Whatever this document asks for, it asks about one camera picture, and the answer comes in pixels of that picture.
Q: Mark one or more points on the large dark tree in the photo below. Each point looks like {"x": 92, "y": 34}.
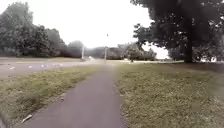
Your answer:
{"x": 186, "y": 26}

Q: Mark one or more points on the grass strip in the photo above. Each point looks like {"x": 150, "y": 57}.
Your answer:
{"x": 30, "y": 90}

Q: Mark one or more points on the pale lamp pole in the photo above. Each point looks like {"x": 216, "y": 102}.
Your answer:
{"x": 106, "y": 50}

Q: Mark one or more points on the distant bushes and trees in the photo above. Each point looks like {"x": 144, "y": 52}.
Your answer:
{"x": 130, "y": 52}

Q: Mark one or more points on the grey asphalt path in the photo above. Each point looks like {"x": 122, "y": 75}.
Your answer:
{"x": 88, "y": 103}

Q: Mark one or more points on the grey asphalt road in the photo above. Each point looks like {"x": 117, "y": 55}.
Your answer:
{"x": 33, "y": 66}

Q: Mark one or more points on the wide grass field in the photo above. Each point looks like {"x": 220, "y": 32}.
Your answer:
{"x": 170, "y": 96}

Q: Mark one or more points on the row of dark trees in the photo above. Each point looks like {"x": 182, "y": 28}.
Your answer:
{"x": 30, "y": 36}

